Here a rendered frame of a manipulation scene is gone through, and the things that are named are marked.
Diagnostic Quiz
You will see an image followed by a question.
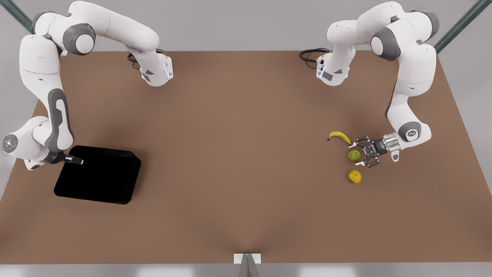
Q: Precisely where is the black cable loop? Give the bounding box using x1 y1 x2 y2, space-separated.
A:
127 49 166 70
299 48 332 70

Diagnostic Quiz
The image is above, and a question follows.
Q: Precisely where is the yellow banana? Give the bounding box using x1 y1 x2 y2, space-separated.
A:
327 131 352 146

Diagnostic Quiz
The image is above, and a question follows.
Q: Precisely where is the black storage box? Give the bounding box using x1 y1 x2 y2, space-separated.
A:
53 145 142 205

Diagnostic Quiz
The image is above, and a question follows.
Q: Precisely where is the silver frame post with foot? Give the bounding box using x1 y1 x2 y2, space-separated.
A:
234 253 261 277

